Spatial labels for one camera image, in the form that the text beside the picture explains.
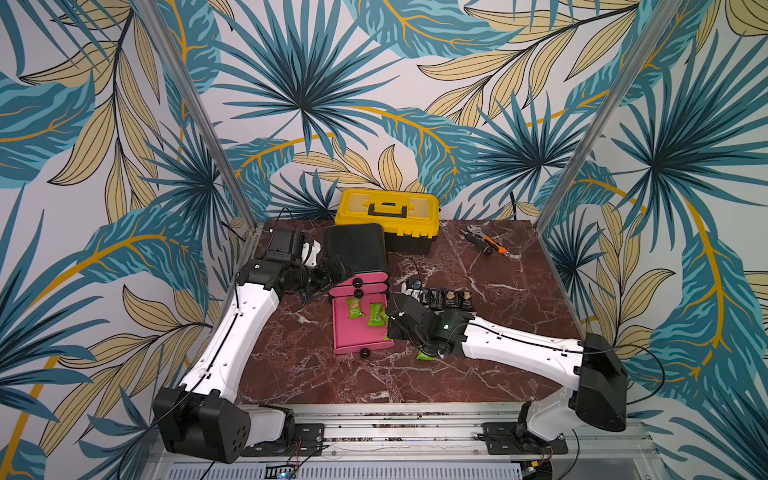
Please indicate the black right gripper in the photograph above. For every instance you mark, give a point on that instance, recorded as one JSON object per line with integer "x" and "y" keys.
{"x": 405, "y": 308}

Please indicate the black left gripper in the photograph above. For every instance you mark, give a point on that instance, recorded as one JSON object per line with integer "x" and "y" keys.
{"x": 328, "y": 278}

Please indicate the green snack packet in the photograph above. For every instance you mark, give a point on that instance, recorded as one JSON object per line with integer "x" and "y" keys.
{"x": 424, "y": 357}
{"x": 377, "y": 315}
{"x": 354, "y": 308}

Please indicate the pink bottom drawer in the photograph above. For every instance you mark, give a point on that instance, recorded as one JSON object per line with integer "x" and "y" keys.
{"x": 350, "y": 336}

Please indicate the black drawer cabinet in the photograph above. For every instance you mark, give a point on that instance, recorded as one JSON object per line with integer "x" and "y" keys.
{"x": 355, "y": 249}

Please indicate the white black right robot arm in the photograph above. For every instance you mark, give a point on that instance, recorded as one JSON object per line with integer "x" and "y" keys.
{"x": 593, "y": 381}

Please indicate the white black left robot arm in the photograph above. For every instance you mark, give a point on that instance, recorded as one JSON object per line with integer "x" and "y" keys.
{"x": 199, "y": 418}

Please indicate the orange black pliers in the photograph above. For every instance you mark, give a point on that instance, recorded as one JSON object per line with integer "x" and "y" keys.
{"x": 475, "y": 236}

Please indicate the yellow black toolbox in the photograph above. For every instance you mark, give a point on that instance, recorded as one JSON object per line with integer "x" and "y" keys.
{"x": 410, "y": 221}

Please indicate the aluminium front rail base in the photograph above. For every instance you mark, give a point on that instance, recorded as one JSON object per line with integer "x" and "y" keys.
{"x": 460, "y": 441}

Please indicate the aluminium left corner post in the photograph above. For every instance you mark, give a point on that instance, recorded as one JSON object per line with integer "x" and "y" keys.
{"x": 172, "y": 56}

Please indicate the aluminium corner post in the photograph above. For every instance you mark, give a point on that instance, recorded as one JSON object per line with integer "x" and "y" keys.
{"x": 172, "y": 56}
{"x": 636, "y": 60}

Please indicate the aluminium right corner post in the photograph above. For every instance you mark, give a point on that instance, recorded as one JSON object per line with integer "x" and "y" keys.
{"x": 636, "y": 60}

